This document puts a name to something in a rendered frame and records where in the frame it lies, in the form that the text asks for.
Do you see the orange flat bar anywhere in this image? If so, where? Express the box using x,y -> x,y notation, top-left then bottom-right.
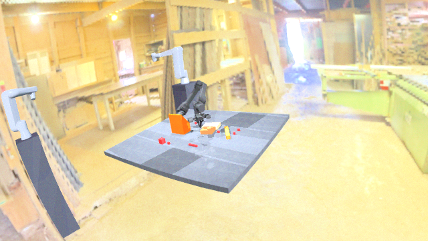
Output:
225,126 -> 231,139

